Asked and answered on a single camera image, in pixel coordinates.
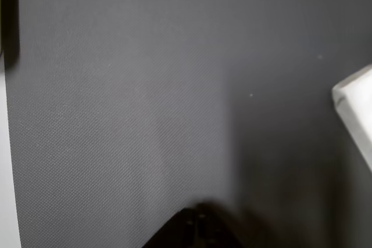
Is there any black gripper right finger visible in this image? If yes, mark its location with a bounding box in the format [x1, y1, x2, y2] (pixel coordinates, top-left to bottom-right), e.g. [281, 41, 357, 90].
[197, 202, 244, 248]

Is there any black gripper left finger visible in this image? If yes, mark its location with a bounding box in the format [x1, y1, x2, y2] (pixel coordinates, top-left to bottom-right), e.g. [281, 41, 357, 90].
[141, 203, 199, 248]

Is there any small white rectangular block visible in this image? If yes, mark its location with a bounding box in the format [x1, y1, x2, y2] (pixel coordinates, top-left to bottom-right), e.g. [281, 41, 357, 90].
[331, 64, 372, 173]

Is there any grey textured mat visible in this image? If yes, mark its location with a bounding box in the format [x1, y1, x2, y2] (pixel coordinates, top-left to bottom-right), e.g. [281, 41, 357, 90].
[5, 0, 372, 248]

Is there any black blurry object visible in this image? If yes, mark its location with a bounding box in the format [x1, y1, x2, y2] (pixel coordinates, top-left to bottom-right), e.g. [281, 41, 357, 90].
[0, 0, 20, 69]

